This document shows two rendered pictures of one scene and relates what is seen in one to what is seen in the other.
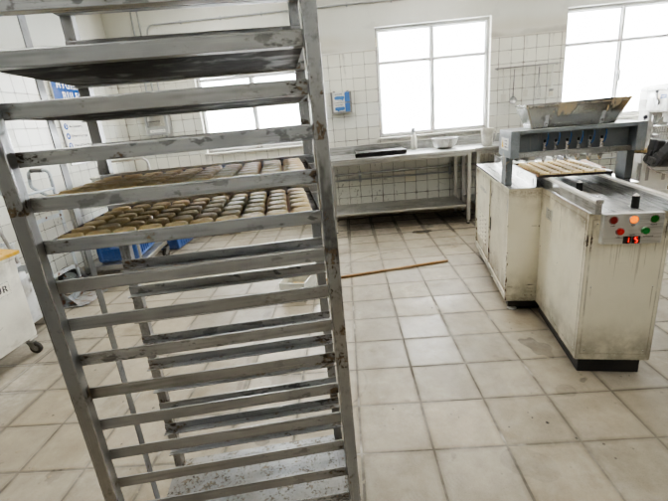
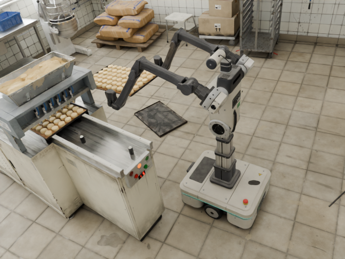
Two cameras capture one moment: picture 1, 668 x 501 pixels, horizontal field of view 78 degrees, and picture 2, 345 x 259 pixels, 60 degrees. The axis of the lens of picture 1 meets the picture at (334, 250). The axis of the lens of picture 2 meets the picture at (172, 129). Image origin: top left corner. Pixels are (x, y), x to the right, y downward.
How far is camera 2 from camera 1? 120 cm
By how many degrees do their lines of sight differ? 56
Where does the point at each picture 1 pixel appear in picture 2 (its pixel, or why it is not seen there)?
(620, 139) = (79, 84)
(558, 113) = (34, 89)
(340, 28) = not seen: outside the picture
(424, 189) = not seen: outside the picture
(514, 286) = (68, 207)
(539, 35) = not seen: outside the picture
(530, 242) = (63, 177)
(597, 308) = (139, 212)
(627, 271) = (144, 186)
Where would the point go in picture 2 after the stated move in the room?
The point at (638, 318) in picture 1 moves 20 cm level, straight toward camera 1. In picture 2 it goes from (155, 200) to (166, 218)
